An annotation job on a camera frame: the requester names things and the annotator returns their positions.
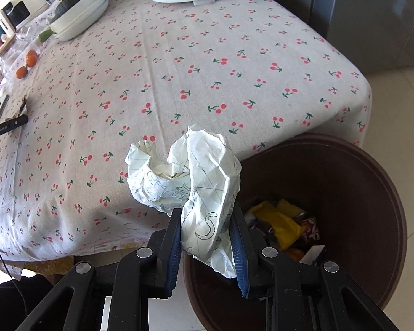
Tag black cable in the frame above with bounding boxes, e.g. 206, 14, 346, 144
0, 228, 26, 314

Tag dark clothing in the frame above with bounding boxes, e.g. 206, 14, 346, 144
0, 276, 56, 331

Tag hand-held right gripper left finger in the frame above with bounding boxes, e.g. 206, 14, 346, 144
15, 207, 183, 331

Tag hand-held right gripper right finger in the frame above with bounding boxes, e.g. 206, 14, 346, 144
229, 207, 401, 331

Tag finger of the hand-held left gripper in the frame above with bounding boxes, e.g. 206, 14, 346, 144
0, 114, 29, 141

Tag stacked white bowls with squash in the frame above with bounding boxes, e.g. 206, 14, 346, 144
53, 0, 110, 41

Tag cherry print tablecloth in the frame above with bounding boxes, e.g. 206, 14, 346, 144
0, 0, 372, 263

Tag brown trash bin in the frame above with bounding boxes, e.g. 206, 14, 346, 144
183, 133, 408, 331

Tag yellow wrapper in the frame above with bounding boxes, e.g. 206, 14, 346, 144
252, 200, 307, 250

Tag white bowl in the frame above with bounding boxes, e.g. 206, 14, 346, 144
50, 0, 100, 31

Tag green squash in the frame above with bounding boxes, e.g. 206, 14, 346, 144
53, 0, 88, 21

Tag white paper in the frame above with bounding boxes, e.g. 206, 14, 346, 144
125, 125, 243, 279

